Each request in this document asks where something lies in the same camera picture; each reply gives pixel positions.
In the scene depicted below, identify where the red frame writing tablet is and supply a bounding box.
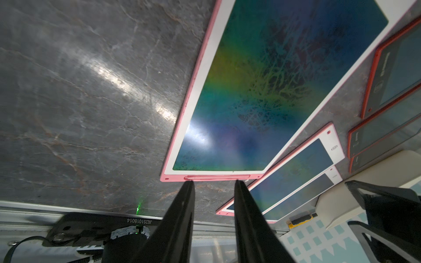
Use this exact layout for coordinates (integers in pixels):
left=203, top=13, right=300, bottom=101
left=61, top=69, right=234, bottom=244
left=361, top=17, right=421, bottom=119

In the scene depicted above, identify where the pink frame writing tablet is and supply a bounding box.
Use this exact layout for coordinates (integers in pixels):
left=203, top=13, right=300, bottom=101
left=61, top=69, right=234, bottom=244
left=264, top=165, right=342, bottom=224

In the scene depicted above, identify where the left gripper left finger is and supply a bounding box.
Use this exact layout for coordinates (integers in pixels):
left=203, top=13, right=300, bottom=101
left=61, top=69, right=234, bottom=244
left=132, top=181, right=195, bottom=263

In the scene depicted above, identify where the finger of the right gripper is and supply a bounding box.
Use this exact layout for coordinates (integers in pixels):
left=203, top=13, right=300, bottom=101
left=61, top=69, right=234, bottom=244
left=345, top=180, right=421, bottom=220
left=348, top=221, right=421, bottom=263

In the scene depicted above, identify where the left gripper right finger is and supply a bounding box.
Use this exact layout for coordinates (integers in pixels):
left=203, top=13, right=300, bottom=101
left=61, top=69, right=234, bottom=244
left=234, top=180, right=295, bottom=263

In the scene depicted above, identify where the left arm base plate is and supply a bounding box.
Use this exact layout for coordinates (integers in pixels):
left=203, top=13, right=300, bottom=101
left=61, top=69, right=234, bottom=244
left=43, top=212, right=161, bottom=247

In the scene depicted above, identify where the white plastic storage box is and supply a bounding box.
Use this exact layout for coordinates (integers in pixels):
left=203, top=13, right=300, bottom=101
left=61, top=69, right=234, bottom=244
left=315, top=149, right=421, bottom=230

